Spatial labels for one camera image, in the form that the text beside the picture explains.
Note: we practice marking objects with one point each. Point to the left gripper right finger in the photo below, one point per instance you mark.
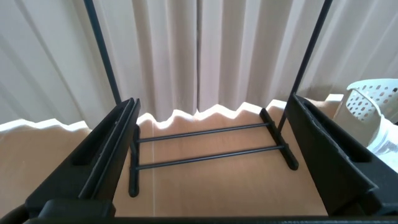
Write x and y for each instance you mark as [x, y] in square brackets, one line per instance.
[342, 168]

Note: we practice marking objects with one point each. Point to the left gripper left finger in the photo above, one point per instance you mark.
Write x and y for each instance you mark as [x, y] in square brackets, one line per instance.
[93, 161]

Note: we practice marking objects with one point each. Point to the white laundry basket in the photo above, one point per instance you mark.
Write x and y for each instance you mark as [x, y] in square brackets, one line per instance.
[348, 127]

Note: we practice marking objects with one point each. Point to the black clothes rack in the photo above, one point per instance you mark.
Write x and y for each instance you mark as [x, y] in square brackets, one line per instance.
[134, 180]

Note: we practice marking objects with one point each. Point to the white curtain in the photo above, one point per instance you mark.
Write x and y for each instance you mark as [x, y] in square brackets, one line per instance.
[168, 62]

